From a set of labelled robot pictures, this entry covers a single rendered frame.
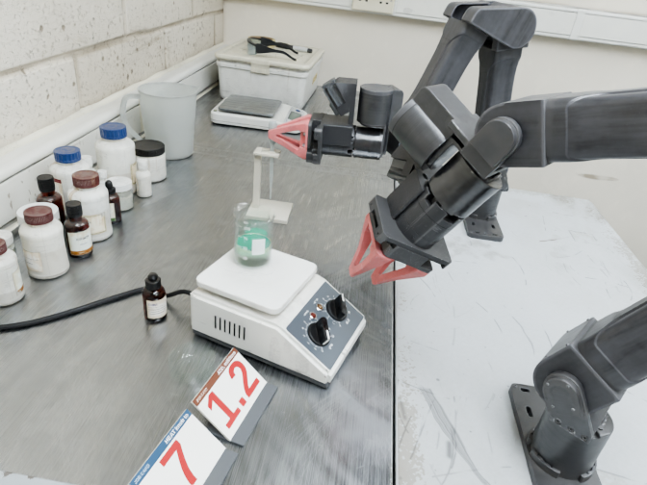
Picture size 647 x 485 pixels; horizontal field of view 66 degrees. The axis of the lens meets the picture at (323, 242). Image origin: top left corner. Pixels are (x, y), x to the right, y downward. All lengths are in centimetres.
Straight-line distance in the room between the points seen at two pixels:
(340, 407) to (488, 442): 17
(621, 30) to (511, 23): 119
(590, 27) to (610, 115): 161
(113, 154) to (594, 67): 169
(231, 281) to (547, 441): 39
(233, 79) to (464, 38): 95
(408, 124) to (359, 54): 149
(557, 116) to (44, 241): 65
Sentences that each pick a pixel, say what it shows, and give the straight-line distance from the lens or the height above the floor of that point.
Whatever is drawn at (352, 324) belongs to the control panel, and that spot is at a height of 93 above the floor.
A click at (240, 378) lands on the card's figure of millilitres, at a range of 60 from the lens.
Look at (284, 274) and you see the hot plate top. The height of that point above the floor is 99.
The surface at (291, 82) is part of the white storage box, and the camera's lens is 166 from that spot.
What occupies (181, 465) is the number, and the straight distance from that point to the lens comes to 53.
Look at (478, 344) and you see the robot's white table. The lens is 75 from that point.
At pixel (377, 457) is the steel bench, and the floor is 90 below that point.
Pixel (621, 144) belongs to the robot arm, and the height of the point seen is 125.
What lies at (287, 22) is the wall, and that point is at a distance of 204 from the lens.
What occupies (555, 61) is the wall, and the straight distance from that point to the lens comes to 210.
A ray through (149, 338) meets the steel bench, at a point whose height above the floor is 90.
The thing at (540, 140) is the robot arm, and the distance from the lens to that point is 47.
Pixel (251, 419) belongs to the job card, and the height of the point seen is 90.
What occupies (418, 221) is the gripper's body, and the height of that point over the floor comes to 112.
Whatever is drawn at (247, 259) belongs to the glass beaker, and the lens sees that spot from 65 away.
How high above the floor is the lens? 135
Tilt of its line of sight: 30 degrees down
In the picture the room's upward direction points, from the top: 7 degrees clockwise
